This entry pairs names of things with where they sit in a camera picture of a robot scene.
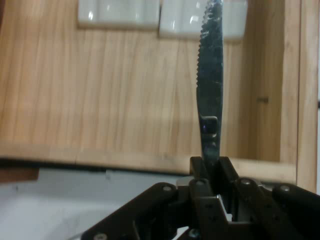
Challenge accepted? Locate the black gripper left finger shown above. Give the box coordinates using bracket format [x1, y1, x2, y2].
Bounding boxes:
[81, 155, 229, 240]

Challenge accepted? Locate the white ceramic cutlery rest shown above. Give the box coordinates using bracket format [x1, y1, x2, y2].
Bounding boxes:
[158, 0, 249, 41]
[76, 0, 161, 29]

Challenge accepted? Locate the dark brown wooden cabinet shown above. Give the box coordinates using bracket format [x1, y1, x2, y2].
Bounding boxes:
[0, 166, 40, 185]

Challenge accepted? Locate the silver serrated table knife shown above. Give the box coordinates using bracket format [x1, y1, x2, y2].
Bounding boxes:
[195, 0, 225, 166]

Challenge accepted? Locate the light wooden drawer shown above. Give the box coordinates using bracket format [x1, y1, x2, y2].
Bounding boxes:
[0, 0, 320, 195]

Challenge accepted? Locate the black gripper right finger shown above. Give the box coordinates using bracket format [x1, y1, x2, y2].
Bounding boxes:
[216, 156, 320, 240]

